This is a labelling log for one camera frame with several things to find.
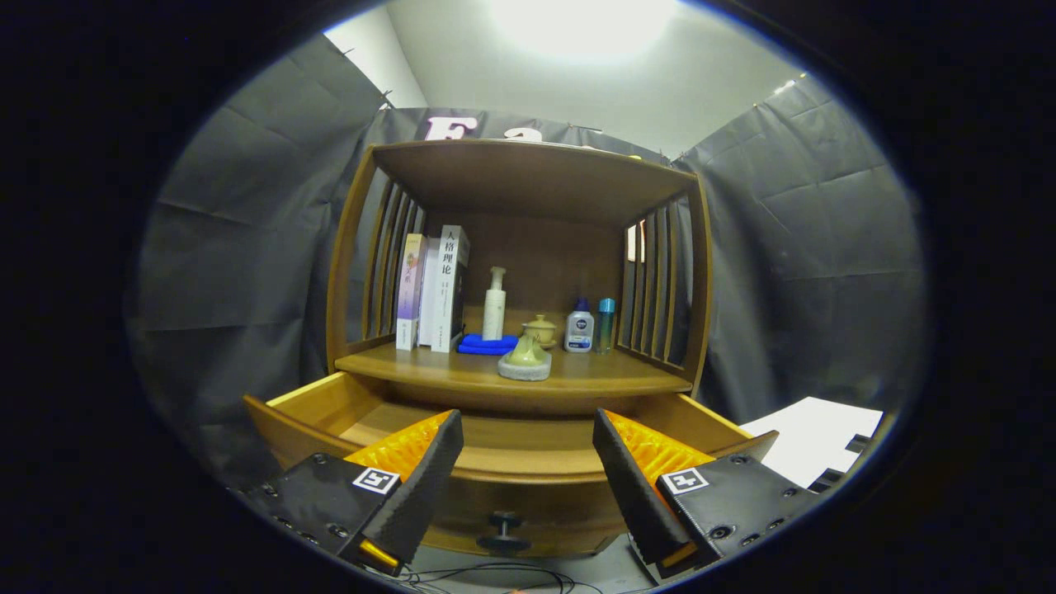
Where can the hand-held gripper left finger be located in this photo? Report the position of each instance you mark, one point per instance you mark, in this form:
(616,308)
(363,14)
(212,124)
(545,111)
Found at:
(425,487)

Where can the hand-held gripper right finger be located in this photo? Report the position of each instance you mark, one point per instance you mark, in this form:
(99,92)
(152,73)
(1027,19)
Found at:
(635,495)

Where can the wooden drawer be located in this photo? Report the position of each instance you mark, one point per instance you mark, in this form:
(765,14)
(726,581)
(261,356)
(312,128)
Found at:
(528,503)

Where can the pale green brush grey pad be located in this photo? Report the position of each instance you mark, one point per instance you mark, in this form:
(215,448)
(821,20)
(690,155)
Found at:
(525,367)

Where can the wooden countertop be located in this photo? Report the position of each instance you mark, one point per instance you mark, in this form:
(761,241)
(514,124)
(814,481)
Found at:
(594,375)

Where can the wooden cabinet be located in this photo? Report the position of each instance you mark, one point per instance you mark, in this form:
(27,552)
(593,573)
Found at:
(528,177)

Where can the blue folded cloth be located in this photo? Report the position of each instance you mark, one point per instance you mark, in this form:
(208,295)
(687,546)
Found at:
(483,344)

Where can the teal bottle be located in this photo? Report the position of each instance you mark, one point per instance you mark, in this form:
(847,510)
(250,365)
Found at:
(605,326)

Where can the white bottle with blue cap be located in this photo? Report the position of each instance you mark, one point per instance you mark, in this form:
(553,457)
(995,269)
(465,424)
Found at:
(579,330)

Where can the thin white book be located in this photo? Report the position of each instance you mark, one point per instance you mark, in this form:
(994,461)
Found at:
(429,305)

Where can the white pump bottle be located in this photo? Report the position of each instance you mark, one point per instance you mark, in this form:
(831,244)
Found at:
(494,318)

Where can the beige lidded tea cup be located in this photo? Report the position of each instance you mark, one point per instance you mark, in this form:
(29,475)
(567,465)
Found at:
(543,330)

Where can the purple book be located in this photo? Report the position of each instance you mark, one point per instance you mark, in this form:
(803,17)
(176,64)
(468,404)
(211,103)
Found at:
(410,289)

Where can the white and black book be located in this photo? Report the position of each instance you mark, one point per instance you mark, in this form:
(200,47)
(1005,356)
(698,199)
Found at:
(445,289)

